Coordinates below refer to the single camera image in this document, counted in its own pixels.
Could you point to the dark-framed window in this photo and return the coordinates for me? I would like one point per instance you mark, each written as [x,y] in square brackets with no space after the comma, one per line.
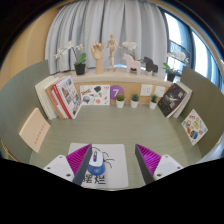
[175,30]

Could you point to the white books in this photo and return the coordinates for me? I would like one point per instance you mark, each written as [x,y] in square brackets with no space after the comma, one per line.
[43,98]

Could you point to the blue and white computer mouse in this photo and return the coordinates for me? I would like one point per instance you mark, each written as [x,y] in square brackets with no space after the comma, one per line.
[96,164]

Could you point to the white mouse pad with drawing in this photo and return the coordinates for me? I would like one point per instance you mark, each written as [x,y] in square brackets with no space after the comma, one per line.
[116,166]

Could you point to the beige card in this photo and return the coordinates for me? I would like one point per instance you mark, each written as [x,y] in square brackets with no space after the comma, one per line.
[34,130]

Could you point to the green partition panel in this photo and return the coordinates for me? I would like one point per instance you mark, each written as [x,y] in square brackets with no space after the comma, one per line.
[18,96]
[208,100]

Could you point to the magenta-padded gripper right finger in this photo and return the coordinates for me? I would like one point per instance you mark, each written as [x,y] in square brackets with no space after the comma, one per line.
[148,159]

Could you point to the light wooden desk ledge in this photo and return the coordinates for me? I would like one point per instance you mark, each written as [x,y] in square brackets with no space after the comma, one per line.
[120,78]

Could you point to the wooden hand model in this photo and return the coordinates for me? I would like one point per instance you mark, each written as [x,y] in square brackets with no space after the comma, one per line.
[98,53]

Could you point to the dark book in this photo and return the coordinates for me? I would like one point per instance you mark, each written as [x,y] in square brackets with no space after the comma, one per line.
[171,99]

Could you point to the white card with small pictures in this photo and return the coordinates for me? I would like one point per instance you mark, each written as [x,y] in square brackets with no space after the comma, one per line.
[95,95]

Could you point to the white wall socket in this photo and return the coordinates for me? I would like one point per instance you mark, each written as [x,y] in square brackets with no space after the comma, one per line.
[146,90]
[160,91]

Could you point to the red and white magazine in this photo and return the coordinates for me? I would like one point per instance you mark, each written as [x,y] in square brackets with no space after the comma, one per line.
[68,96]

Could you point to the dark horse figure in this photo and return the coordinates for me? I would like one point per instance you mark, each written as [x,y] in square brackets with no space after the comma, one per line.
[150,65]

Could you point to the pink horse figure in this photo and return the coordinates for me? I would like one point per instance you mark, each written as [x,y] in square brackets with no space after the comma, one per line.
[131,64]

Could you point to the small plant in white pot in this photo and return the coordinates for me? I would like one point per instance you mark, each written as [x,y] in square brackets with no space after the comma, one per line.
[153,104]
[120,103]
[134,103]

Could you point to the wooden mannequin figure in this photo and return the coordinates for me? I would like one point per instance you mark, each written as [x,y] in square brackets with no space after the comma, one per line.
[112,48]

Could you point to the white sheet with colourful stickers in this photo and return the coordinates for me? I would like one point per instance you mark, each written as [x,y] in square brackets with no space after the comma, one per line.
[194,127]

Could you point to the purple round sign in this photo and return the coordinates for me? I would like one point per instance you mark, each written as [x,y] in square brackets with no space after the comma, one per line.
[116,91]

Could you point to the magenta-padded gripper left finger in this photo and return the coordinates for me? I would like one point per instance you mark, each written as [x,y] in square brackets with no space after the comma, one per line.
[78,159]

